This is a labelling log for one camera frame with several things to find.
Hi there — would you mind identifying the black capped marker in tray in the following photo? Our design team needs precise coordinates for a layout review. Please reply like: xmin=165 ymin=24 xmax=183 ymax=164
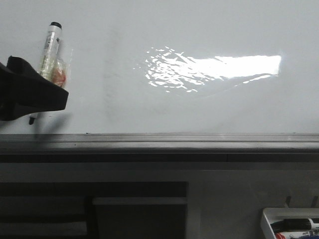
xmin=271 ymin=218 xmax=319 ymax=233

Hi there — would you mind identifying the metal tray hook left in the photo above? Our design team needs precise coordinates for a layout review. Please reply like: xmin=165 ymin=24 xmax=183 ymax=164
xmin=284 ymin=196 xmax=292 ymax=208

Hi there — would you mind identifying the aluminium whiteboard bottom frame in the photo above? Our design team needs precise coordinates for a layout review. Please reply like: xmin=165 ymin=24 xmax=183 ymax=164
xmin=0 ymin=133 xmax=319 ymax=155

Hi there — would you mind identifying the white whiteboard surface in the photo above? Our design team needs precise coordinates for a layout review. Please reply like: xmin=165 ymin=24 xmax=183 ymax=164
xmin=0 ymin=0 xmax=319 ymax=134

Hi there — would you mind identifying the dark cabinet panel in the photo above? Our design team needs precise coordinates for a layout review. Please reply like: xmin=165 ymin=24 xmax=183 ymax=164
xmin=93 ymin=197 xmax=187 ymax=239

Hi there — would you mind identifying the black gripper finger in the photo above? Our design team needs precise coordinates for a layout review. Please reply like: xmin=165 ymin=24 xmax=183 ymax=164
xmin=0 ymin=56 xmax=69 ymax=121

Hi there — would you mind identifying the red blue marker in tray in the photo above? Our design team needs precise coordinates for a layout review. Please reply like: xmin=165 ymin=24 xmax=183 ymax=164
xmin=275 ymin=230 xmax=319 ymax=239

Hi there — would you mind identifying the white marker tray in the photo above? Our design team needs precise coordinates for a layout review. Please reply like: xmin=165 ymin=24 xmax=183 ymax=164
xmin=260 ymin=208 xmax=319 ymax=239

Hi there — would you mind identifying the white black whiteboard marker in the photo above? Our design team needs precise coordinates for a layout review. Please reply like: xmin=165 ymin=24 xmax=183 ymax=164
xmin=28 ymin=21 xmax=73 ymax=125

